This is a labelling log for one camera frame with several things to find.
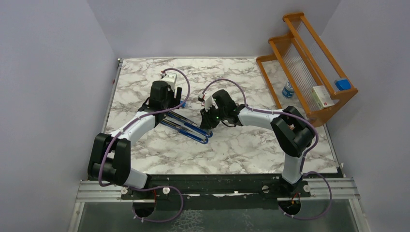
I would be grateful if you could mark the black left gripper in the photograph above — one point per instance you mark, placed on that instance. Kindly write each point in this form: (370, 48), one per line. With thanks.
(174, 101)

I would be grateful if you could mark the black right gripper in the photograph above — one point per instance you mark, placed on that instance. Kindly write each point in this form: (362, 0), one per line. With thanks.
(206, 122)

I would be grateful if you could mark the blue black stapler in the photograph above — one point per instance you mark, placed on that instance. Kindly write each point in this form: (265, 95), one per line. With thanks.
(189, 124)

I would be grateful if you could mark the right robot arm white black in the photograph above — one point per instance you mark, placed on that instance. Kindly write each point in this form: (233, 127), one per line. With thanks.
(293, 132)

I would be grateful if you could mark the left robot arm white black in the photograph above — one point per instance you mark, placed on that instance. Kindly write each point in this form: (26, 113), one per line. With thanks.
(110, 159)

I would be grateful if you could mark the blue lidded small jar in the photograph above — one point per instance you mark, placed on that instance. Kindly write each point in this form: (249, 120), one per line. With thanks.
(288, 91)

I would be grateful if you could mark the orange wooden tiered rack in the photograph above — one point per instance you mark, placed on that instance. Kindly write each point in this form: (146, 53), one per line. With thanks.
(306, 62)

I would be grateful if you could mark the white red carton box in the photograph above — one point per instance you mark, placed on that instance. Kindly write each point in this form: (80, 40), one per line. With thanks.
(321, 97)

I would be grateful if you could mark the blue block on rack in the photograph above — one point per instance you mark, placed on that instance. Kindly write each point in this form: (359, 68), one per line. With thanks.
(342, 84)

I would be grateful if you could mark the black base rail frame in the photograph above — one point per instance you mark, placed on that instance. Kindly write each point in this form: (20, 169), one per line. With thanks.
(211, 191)

